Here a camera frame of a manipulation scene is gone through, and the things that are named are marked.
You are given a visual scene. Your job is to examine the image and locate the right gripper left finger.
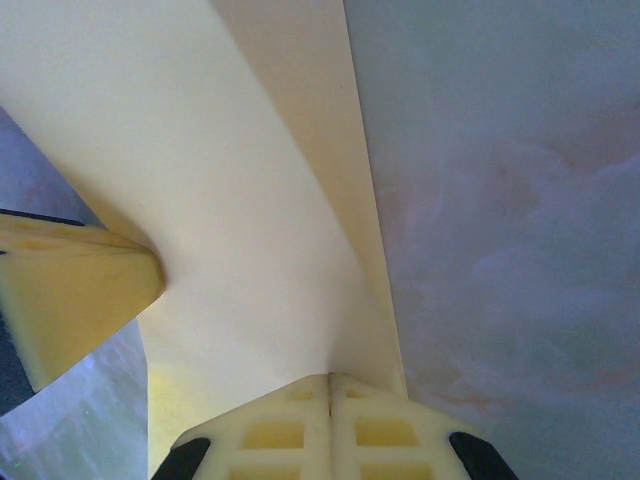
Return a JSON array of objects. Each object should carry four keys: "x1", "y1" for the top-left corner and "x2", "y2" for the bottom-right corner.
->
[{"x1": 158, "y1": 372, "x2": 332, "y2": 480}]

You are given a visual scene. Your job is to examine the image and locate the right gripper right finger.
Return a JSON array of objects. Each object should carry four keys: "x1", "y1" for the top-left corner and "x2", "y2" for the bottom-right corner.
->
[{"x1": 330, "y1": 372, "x2": 521, "y2": 480}]

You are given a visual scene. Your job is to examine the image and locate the yellow paper sheet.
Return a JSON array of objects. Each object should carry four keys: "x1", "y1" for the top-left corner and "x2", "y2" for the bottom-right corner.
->
[{"x1": 0, "y1": 0, "x2": 407, "y2": 480}]

